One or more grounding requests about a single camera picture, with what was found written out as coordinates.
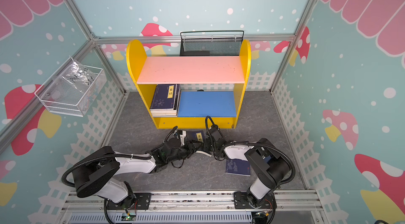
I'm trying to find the white wire wall basket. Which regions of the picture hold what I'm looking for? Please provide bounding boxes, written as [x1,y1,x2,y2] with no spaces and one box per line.
[34,58,107,117]

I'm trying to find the navy book under black book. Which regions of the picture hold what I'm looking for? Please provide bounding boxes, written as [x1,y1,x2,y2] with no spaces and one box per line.
[226,159,251,176]

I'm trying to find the black wire mesh basket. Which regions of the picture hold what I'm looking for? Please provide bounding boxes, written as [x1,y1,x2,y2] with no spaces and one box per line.
[180,30,244,56]

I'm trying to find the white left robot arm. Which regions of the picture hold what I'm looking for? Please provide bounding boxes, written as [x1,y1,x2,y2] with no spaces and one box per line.
[61,127,205,207]

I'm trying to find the yellow cartoon cover book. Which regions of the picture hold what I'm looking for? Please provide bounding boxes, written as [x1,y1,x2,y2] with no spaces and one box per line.
[151,113,178,117]

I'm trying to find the navy book floral cover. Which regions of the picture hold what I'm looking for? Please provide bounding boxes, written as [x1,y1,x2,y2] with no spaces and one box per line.
[186,130,206,143]

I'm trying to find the grey slotted cable duct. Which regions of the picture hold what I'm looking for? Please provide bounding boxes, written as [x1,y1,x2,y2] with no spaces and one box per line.
[67,212,254,224]

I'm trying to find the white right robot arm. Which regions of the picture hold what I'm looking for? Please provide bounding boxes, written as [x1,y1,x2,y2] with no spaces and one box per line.
[205,116,296,209]

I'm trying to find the dark portrait cover book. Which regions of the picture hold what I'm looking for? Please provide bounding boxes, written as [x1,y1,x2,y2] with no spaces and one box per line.
[150,110,177,115]

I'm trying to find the yellow bookshelf with coloured shelves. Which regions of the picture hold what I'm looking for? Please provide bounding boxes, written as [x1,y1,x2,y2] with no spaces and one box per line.
[127,40,252,129]

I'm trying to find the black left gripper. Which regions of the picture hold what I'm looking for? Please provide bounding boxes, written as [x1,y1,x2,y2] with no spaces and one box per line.
[167,140,204,164]

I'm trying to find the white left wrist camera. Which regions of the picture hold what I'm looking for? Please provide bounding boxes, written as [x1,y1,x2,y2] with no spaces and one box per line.
[178,130,187,146]

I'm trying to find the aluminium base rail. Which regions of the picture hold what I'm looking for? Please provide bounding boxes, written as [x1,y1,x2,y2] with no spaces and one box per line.
[62,190,323,212]

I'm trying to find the navy book yellow label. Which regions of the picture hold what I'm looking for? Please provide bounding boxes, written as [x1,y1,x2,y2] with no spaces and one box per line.
[150,84,181,111]

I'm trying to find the clear plastic bag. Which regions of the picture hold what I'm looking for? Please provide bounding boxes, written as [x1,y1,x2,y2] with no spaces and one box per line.
[59,60,96,97]

